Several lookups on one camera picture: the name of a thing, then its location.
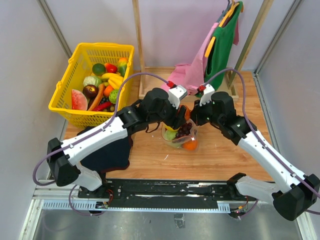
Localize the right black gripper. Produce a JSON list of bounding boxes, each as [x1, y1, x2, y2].
[[188, 97, 223, 127]]

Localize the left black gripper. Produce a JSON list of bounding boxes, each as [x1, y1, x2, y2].
[[149, 96, 187, 130]]

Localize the orange pumpkin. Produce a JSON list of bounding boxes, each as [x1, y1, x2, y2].
[[176, 105, 191, 121]]

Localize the purple grape bunch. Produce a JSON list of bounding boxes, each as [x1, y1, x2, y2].
[[175, 122, 193, 139]]

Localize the yellow lemon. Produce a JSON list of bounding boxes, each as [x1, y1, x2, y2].
[[165, 126, 179, 132]]

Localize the clear zip top bag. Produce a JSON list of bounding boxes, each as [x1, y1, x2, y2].
[[161, 119, 199, 151]]

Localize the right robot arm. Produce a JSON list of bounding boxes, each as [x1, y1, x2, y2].
[[190, 91, 320, 221]]

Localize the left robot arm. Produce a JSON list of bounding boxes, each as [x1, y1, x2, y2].
[[47, 85, 188, 198]]

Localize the pink shirt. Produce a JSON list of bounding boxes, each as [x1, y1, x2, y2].
[[158, 21, 240, 96]]

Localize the green shirt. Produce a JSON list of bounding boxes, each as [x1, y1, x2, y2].
[[204, 1, 244, 90]]

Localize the wooden rack tray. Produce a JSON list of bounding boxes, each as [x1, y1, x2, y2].
[[139, 66, 239, 103]]

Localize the yellow clothes hanger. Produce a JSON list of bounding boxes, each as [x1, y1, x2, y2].
[[204, 36, 216, 58]]

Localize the green custard apple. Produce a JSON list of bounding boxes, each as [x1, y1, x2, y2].
[[108, 89, 119, 105]]

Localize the yellow bell pepper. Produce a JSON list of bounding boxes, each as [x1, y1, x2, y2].
[[108, 74, 124, 90]]

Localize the dark navy cloth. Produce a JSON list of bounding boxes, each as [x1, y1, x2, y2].
[[80, 136, 133, 174]]

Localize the small orange fruit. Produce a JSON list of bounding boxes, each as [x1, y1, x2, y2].
[[103, 85, 114, 97]]

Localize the red chili pepper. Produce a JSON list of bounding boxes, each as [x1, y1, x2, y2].
[[93, 101, 114, 112]]

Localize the yellow banana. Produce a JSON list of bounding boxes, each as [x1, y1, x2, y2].
[[100, 72, 122, 82]]

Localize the mango fruit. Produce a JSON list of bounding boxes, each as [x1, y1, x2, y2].
[[117, 57, 129, 77]]

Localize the orange carrot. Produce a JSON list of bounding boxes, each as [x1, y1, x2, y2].
[[88, 83, 106, 111]]

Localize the red bell pepper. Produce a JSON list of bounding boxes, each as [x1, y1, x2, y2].
[[104, 63, 118, 74]]

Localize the green white cabbage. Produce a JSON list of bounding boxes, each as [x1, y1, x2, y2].
[[83, 75, 102, 87]]

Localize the dark green avocado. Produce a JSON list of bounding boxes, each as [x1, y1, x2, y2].
[[92, 63, 106, 76]]

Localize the yellow plastic basket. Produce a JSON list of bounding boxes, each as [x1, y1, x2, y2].
[[48, 42, 135, 129]]

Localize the watermelon slice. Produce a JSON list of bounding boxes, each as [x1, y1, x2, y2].
[[71, 89, 88, 111]]

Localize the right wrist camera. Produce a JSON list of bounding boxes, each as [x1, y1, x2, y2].
[[198, 82, 215, 107]]

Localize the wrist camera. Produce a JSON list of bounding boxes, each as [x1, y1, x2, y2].
[[198, 82, 215, 107], [168, 85, 188, 109]]

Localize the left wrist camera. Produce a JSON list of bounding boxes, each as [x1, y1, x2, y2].
[[168, 85, 188, 109]]

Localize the right wooden rack post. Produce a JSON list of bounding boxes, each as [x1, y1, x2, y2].
[[227, 0, 275, 88]]

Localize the wooden rack post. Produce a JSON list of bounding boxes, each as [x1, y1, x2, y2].
[[132, 0, 146, 72], [227, 0, 275, 88]]

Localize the left wooden rack post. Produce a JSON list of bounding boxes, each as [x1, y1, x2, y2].
[[132, 0, 146, 72]]

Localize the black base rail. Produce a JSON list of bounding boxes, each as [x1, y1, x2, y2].
[[77, 178, 255, 210]]

